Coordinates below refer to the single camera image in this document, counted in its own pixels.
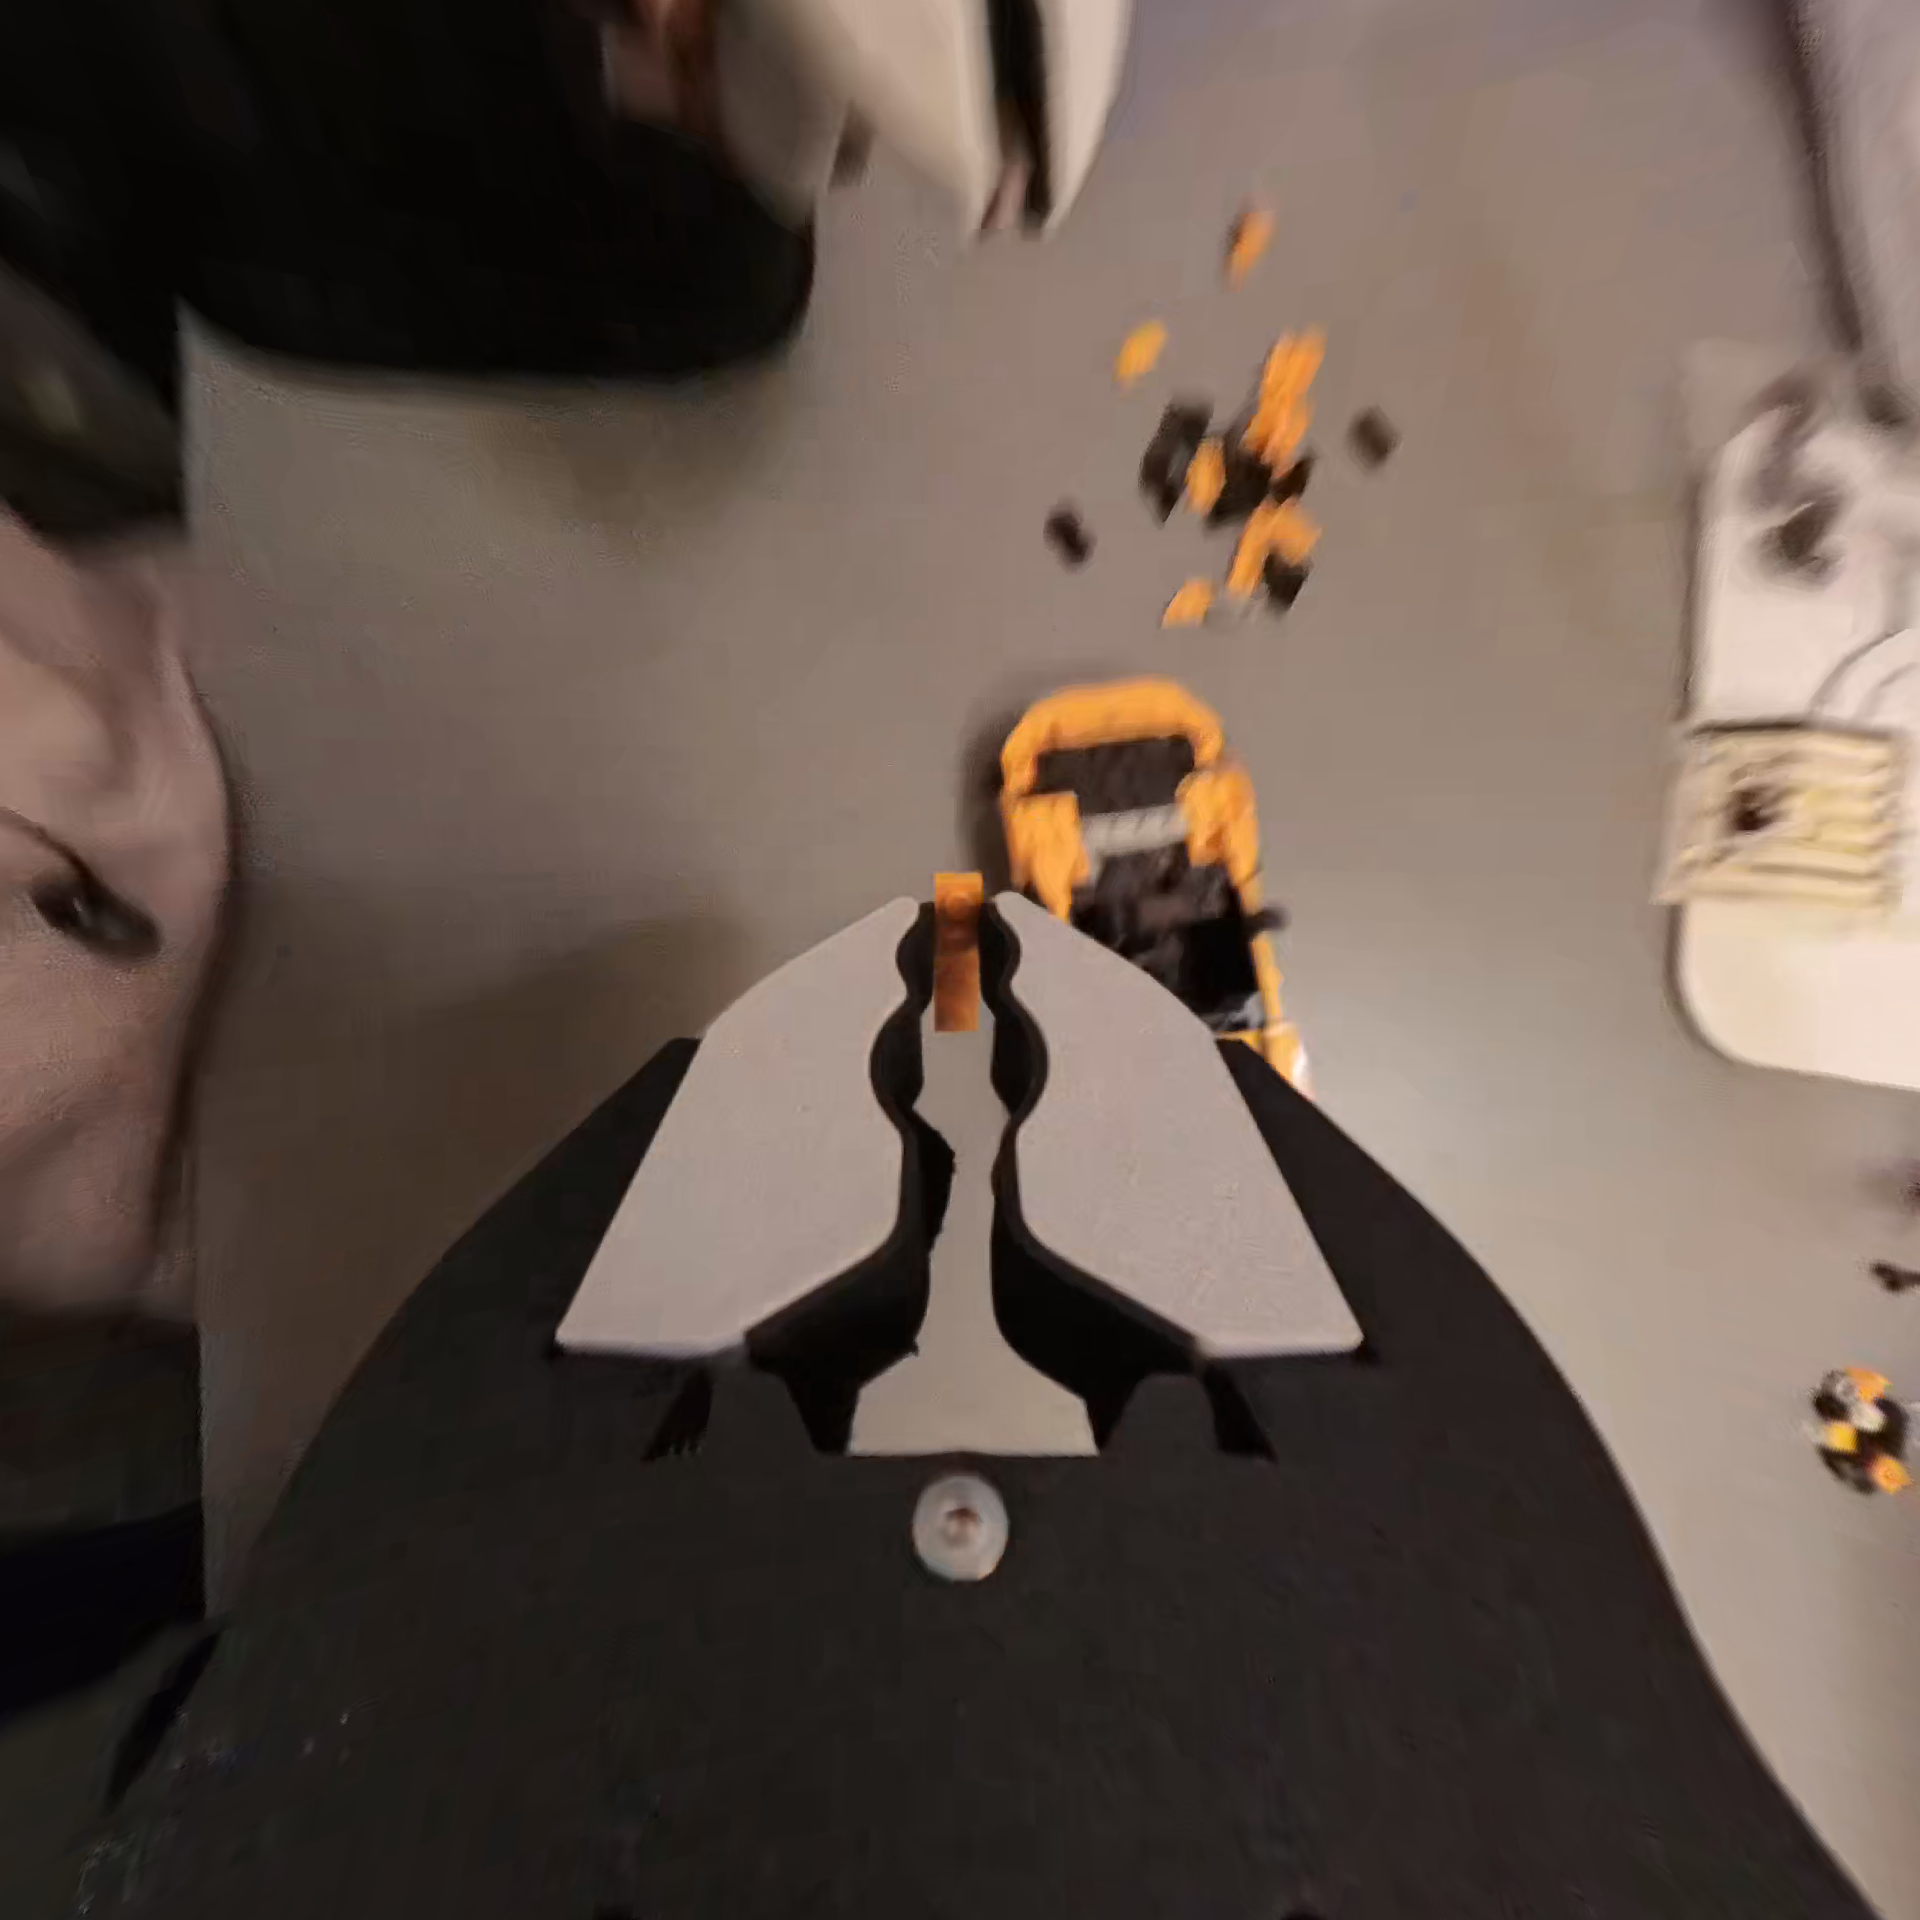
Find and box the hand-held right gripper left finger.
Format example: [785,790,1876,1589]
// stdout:
[551,895,959,1455]

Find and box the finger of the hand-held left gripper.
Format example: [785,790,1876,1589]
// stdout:
[718,0,1002,242]
[1030,0,1134,226]

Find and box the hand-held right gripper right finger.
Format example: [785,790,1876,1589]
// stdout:
[990,891,1369,1454]

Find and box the orange lego plate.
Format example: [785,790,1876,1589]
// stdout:
[929,870,990,1037]

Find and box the orange lego car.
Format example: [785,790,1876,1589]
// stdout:
[990,678,1317,1104]

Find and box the person's left forearm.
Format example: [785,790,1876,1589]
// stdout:
[0,0,817,383]

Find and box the pile of loose lego pieces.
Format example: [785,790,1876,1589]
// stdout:
[1042,202,1402,634]

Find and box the small orange black lego assembly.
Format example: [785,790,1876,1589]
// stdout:
[1808,1362,1918,1496]

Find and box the sticker sheet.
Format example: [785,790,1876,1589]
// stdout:
[1649,719,1920,914]

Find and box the person's black clothing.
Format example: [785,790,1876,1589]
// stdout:
[0,1319,213,1728]

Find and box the clear bag of grey parts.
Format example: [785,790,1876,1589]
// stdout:
[1746,368,1892,587]

